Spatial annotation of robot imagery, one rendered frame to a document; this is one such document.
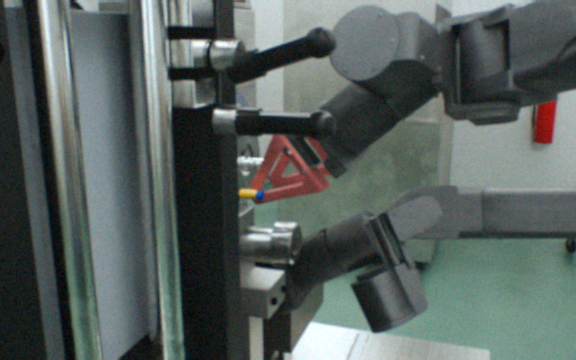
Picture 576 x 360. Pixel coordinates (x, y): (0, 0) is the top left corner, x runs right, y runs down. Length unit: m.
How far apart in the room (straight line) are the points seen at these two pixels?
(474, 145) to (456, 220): 4.49
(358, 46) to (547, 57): 0.13
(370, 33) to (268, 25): 4.95
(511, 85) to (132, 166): 0.29
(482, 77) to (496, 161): 4.67
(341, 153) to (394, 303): 0.19
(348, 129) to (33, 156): 0.34
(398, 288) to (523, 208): 0.16
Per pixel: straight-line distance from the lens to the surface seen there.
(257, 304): 0.57
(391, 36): 0.42
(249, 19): 1.50
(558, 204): 0.67
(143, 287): 0.29
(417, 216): 0.61
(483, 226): 0.64
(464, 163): 5.14
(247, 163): 0.56
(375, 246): 0.61
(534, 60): 0.44
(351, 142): 0.51
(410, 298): 0.64
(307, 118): 0.25
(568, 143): 5.15
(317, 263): 0.63
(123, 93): 0.26
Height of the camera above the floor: 1.37
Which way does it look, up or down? 15 degrees down
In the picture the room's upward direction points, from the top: straight up
